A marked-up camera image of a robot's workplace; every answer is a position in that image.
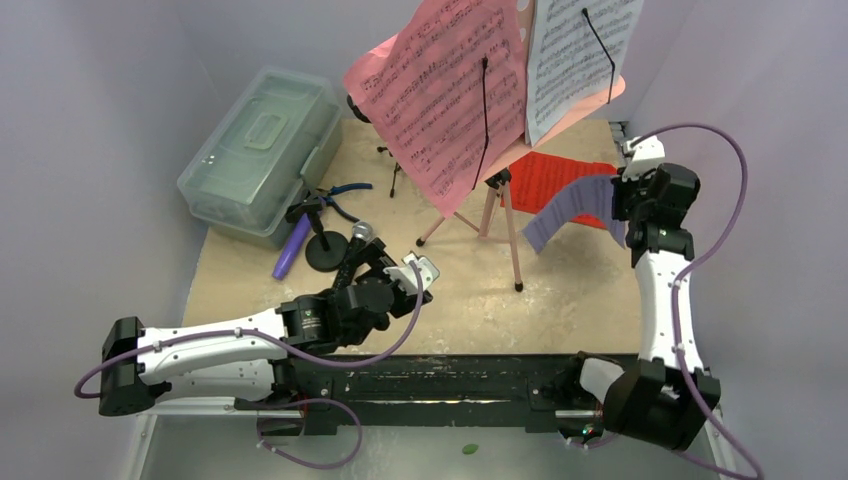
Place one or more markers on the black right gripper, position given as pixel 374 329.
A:
pixel 626 201

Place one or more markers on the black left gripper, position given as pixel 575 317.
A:
pixel 376 258

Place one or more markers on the aluminium front frame rail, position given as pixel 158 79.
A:
pixel 225 447

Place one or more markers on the pink music stand tripod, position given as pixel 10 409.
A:
pixel 497 166

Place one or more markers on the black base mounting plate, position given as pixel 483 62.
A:
pixel 536 393

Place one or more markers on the red sheet music page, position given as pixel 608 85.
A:
pixel 537 177

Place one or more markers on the blue-handled pliers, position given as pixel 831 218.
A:
pixel 330 196

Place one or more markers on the black round-base mic stand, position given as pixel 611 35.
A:
pixel 323 249

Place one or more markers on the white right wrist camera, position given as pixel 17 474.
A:
pixel 641 154

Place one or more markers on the lavender sheet music page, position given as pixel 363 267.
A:
pixel 589 195

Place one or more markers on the black silver condenser microphone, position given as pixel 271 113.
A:
pixel 362 235

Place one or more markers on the pink sheet music page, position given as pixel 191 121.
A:
pixel 444 99

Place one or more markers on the purple toy microphone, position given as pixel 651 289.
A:
pixel 292 248

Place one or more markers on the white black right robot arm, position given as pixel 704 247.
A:
pixel 665 397

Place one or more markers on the white sheet music page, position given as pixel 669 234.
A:
pixel 576 50

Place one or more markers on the clear green plastic storage box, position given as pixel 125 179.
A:
pixel 274 144

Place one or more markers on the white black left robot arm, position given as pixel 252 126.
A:
pixel 247 358

